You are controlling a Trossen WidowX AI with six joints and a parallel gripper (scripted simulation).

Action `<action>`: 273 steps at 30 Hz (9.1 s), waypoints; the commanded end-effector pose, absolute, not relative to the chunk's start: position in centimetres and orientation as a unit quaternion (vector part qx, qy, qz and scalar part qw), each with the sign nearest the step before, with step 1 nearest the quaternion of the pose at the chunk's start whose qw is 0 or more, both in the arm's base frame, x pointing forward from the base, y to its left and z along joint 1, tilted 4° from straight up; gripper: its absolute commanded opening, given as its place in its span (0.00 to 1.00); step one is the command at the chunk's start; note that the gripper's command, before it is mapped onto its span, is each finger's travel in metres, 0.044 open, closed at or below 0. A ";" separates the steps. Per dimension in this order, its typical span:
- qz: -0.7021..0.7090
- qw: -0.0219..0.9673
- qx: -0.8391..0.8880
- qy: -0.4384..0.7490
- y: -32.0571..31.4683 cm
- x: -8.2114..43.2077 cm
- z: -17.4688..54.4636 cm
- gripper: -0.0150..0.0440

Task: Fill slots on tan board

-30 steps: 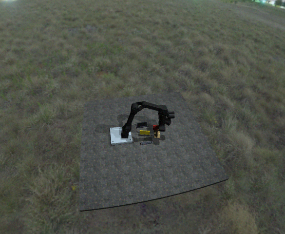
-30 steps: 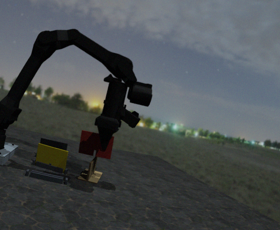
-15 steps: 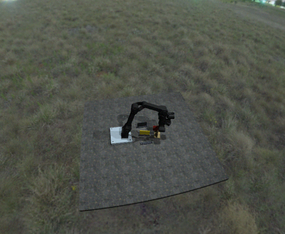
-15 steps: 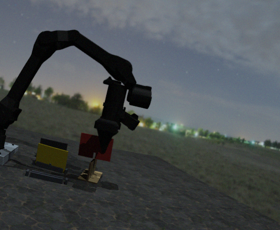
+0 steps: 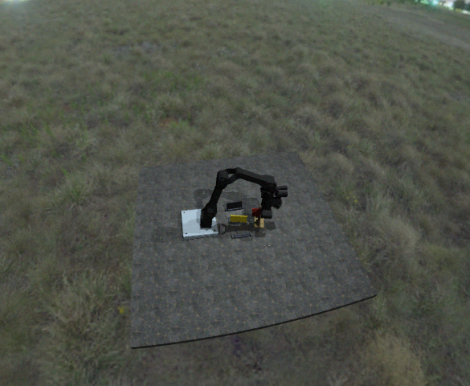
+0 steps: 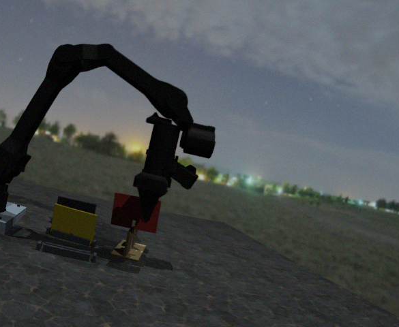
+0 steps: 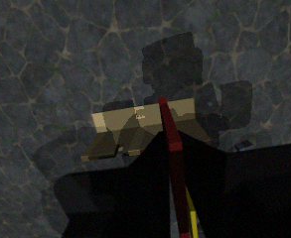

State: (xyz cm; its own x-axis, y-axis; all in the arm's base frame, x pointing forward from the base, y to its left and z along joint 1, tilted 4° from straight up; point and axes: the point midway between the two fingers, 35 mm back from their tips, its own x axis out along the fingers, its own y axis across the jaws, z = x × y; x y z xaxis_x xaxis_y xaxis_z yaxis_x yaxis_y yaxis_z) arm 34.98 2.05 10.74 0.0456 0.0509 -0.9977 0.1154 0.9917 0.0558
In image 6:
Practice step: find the yellow flat board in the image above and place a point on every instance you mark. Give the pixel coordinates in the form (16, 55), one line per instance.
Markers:
(68, 220)

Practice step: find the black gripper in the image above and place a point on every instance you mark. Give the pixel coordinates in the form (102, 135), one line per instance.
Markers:
(150, 182)

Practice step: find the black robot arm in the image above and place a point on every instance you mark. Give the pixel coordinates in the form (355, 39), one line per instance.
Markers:
(171, 102)

